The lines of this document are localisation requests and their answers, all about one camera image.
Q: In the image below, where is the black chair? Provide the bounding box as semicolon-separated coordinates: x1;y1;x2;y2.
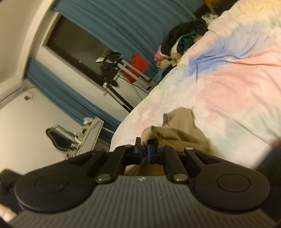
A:
45;125;76;152

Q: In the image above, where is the white air conditioner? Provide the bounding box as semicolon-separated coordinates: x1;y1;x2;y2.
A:
0;79;34;106

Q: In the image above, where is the pink cloth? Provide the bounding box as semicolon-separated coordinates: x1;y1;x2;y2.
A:
154;45;168;63

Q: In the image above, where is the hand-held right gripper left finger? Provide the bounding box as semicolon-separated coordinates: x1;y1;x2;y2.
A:
66;137;147;184

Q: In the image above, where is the black and silver stand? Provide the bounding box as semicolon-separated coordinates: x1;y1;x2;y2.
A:
95;52;158;113

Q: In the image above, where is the green garment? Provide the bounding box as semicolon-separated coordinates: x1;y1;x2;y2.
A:
177;29;197;53

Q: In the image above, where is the dark window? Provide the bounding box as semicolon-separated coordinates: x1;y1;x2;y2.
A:
45;15;111;88

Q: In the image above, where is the white shelf unit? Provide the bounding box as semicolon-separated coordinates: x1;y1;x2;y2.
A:
65;116;104;159

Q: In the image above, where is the blue curtain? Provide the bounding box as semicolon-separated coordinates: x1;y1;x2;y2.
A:
25;59;122;139
51;0;197;76

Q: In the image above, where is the yellow cardboard box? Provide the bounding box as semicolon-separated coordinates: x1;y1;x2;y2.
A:
201;0;217;12

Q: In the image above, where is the cream fluffy cloth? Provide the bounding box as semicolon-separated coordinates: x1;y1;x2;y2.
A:
157;53;183;67

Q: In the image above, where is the black garment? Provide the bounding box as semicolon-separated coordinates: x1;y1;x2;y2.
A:
163;18;208;56

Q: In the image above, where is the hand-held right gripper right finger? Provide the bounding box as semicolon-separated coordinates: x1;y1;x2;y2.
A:
147;143;221;184

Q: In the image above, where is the pastel tie-dye blanket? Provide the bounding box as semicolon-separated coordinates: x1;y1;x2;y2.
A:
110;0;281;173

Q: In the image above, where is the red cloth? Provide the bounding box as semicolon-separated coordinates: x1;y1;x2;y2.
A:
129;53;148;83

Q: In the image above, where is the tan garment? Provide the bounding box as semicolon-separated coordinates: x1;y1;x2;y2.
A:
125;107;225;176

